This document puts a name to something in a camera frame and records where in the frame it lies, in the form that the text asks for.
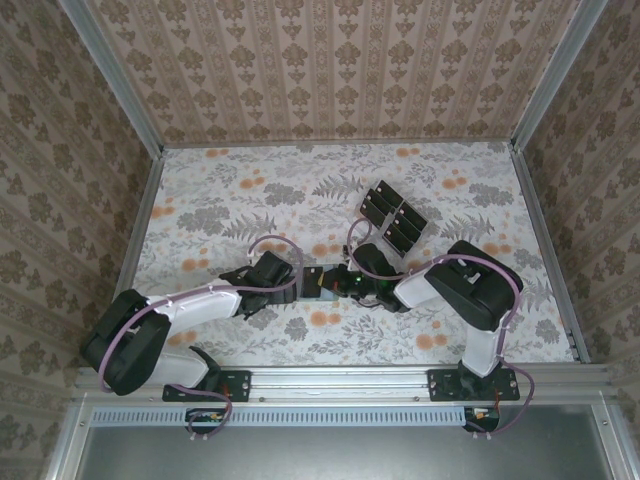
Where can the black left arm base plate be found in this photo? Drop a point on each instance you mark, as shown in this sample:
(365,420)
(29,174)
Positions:
(240,385)

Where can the floral patterned table mat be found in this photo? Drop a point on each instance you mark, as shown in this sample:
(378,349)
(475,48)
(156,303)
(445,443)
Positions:
(250,165)

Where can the aluminium frame rail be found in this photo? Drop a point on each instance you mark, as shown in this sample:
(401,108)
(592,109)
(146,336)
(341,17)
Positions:
(340,382)

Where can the black folding card holder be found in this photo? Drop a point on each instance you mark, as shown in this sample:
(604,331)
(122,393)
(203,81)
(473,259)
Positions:
(395,216)

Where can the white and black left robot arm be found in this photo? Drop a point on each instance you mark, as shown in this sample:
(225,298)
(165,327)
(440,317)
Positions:
(205,305)

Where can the black card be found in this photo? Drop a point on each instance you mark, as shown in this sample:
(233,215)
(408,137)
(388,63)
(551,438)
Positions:
(312,285)

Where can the grey metal sheet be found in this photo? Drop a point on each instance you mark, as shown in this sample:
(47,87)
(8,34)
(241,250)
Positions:
(325,455)

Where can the aluminium frame post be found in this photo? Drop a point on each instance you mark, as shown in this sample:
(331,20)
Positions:
(115,80)
(552,75)

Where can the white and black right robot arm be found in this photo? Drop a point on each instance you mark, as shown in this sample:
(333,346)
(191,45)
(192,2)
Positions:
(415,290)

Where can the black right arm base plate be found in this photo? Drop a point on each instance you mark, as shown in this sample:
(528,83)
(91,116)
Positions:
(442,385)

